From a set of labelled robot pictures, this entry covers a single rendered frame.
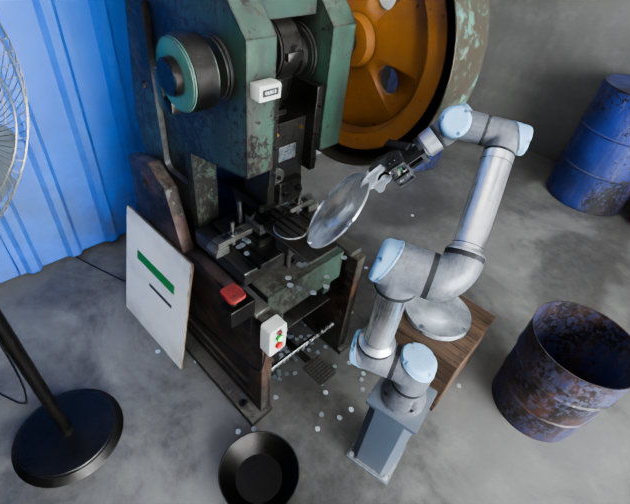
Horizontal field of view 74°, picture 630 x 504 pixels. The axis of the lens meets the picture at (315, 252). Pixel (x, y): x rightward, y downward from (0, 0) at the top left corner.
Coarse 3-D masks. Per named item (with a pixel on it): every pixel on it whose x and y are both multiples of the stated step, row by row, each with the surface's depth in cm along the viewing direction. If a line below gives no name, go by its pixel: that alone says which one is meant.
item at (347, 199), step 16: (352, 176) 139; (336, 192) 142; (352, 192) 132; (368, 192) 122; (320, 208) 146; (336, 208) 133; (352, 208) 125; (320, 224) 138; (336, 224) 128; (320, 240) 131
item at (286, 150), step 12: (288, 108) 132; (288, 120) 126; (300, 120) 129; (288, 132) 128; (300, 132) 132; (288, 144) 131; (300, 144) 135; (288, 156) 134; (300, 156) 138; (276, 168) 133; (288, 168) 137; (300, 168) 142; (252, 180) 140; (276, 180) 134; (288, 180) 137; (300, 180) 140; (252, 192) 143; (264, 192) 138; (276, 192) 137; (288, 192) 139
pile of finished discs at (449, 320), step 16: (416, 304) 184; (432, 304) 184; (448, 304) 186; (464, 304) 187; (416, 320) 177; (432, 320) 178; (448, 320) 179; (464, 320) 180; (432, 336) 173; (448, 336) 173
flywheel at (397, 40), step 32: (352, 0) 134; (416, 0) 120; (448, 0) 112; (384, 32) 131; (416, 32) 124; (448, 32) 114; (352, 64) 141; (384, 64) 136; (416, 64) 128; (448, 64) 120; (352, 96) 151; (384, 96) 141; (416, 96) 129; (352, 128) 155; (384, 128) 142; (416, 128) 139
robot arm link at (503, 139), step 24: (504, 120) 101; (480, 144) 104; (504, 144) 99; (528, 144) 99; (480, 168) 101; (504, 168) 99; (480, 192) 99; (480, 216) 97; (456, 240) 99; (480, 240) 97; (456, 264) 95; (480, 264) 96; (432, 288) 96; (456, 288) 95
